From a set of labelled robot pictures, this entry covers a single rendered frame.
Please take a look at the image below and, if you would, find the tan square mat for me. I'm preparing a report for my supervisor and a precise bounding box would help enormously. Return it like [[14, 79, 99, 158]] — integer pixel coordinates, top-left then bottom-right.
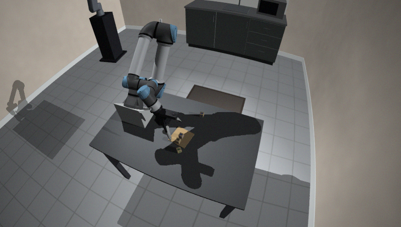
[[171, 126, 194, 148]]

